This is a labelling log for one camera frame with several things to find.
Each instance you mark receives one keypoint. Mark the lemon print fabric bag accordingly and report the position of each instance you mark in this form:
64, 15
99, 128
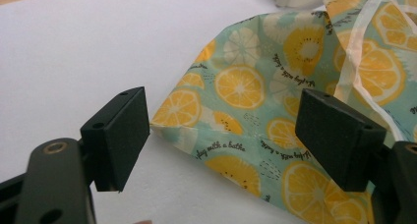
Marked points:
242, 86

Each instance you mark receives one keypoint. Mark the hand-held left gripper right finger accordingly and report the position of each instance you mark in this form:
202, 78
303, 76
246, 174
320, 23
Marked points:
337, 139

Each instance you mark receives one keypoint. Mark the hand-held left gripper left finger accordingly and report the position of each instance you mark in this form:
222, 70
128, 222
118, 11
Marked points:
118, 135

